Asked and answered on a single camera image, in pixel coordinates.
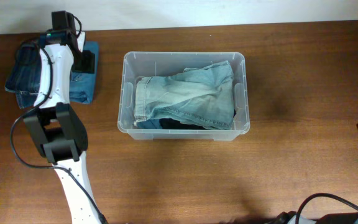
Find clear plastic storage bin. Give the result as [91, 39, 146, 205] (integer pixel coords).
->
[117, 51, 250, 141]

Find dark blue jeans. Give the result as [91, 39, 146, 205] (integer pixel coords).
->
[5, 41, 99, 108]

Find teal blue shirt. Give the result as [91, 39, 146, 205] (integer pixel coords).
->
[136, 119, 163, 129]

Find dark navy garment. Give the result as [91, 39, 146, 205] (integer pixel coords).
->
[158, 107, 237, 130]

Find light blue jeans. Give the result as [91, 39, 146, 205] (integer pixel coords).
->
[134, 61, 235, 130]

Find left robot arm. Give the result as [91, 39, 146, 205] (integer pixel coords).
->
[21, 11, 107, 223]

